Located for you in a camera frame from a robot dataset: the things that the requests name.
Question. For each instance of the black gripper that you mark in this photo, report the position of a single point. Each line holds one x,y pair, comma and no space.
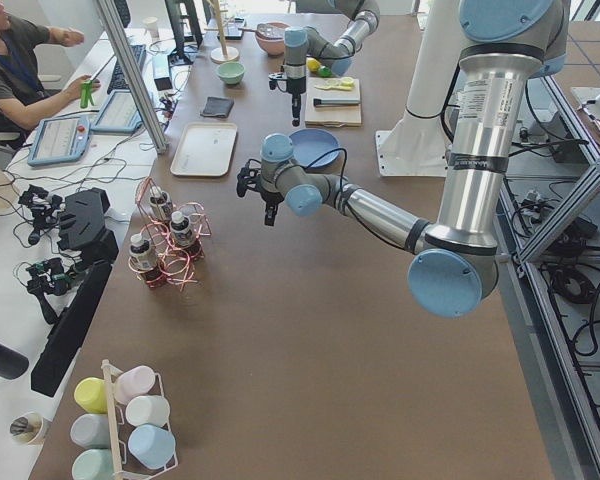
271,201
295,87

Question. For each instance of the blue round plate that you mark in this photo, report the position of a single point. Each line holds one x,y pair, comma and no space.
315,148

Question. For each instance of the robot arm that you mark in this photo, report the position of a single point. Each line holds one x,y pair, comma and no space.
498,46
303,42

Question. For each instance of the steel muddler black tip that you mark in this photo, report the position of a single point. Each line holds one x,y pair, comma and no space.
334,102

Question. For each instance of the wooden cutting board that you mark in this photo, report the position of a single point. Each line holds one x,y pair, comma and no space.
332,116

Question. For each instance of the whole lemon upper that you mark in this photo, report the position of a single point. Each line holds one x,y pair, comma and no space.
312,64

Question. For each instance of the green lime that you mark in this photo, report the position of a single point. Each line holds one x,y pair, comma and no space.
324,72

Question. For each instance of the yellow plastic knife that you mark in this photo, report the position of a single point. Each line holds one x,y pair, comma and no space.
338,86

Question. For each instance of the lemon half upper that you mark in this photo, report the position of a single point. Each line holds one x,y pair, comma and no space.
347,81

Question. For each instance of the pink bowl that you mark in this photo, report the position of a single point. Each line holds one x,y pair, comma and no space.
273,46

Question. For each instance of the pale green bowl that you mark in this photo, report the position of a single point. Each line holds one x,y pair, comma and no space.
230,73

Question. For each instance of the grey folded cloth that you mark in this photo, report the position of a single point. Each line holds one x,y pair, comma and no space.
217,107

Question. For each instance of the wooden cup stand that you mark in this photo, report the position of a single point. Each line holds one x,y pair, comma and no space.
224,53

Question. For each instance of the cream rabbit tray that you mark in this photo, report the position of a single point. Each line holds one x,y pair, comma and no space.
204,150

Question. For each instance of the dark drink bottle front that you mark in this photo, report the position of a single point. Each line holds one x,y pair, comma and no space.
184,236

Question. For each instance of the dark drink bottle rear-left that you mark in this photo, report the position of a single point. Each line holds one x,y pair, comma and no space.
161,204

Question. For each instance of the dark drink bottle rear-right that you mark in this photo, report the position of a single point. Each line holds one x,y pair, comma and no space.
145,261

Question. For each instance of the blue teach pendant far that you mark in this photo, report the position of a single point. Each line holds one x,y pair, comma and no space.
118,115

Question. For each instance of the blue teach pendant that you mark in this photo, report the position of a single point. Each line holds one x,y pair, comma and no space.
60,140
118,115

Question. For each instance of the pink upturned cup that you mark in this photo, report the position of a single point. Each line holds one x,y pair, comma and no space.
133,383

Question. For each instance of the blue teach pendant near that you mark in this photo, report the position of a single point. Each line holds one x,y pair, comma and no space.
60,140

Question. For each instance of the white upturned cup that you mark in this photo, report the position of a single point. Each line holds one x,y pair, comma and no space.
148,409

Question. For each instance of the yellow upturned cup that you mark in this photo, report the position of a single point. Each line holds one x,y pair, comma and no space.
90,395

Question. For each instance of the blue upturned cup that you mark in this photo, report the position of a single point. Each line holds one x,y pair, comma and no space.
152,446

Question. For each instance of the black bar device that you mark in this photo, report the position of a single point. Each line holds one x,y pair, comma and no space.
69,332

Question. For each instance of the seated person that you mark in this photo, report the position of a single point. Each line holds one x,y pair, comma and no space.
24,101

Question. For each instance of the grey upturned cup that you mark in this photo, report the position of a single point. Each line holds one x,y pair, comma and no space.
91,431

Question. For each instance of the black thermos bottle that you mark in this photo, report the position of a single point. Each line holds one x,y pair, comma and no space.
12,363

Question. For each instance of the pale green upturned cup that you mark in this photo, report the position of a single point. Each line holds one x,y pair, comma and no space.
93,464

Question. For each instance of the paper cup with tools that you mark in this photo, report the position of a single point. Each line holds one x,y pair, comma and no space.
29,429

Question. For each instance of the copper wire bottle rack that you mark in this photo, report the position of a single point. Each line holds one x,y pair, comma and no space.
179,268

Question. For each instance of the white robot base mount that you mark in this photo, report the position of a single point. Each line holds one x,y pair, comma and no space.
416,145

